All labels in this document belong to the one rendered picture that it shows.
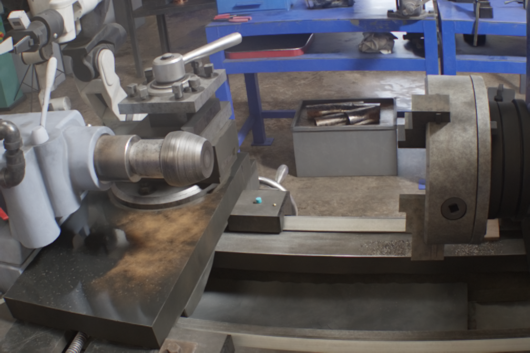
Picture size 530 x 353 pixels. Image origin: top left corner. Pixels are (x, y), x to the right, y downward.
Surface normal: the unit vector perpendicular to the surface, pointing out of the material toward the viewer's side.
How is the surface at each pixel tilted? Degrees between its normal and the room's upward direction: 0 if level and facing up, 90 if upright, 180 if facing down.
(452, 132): 46
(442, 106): 33
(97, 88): 9
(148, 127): 0
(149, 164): 76
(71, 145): 39
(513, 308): 0
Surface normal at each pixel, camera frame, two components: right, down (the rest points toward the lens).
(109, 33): 0.94, 0.05
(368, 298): 0.07, -0.77
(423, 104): -0.22, -0.48
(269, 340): -0.25, -0.23
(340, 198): -0.11, -0.88
